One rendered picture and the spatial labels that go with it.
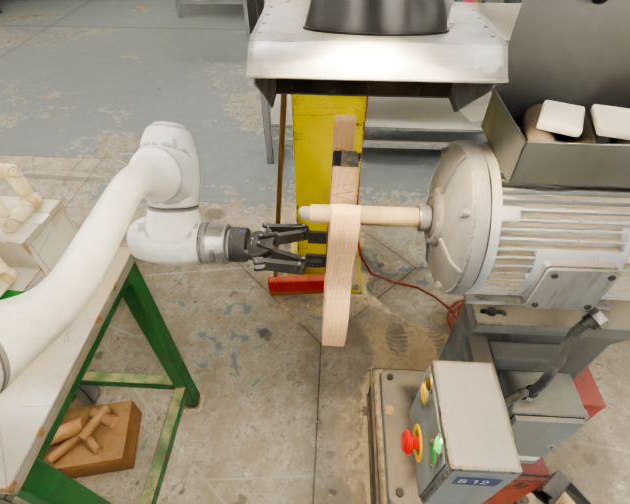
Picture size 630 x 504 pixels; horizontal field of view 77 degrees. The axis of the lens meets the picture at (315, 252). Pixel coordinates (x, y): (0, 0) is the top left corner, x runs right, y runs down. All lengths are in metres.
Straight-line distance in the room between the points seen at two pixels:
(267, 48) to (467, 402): 0.55
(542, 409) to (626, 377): 1.45
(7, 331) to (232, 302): 1.70
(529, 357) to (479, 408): 0.21
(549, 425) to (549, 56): 0.66
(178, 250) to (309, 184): 0.98
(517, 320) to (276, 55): 0.57
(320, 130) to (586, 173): 1.13
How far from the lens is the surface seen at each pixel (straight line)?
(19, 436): 0.97
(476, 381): 0.68
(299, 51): 0.52
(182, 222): 0.83
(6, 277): 1.06
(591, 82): 0.73
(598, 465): 2.07
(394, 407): 1.54
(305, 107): 1.55
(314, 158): 1.65
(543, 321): 0.79
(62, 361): 1.01
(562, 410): 0.95
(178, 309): 2.19
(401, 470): 1.47
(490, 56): 0.54
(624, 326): 0.86
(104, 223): 0.66
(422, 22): 0.39
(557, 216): 0.64
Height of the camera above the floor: 1.69
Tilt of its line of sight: 46 degrees down
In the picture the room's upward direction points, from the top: straight up
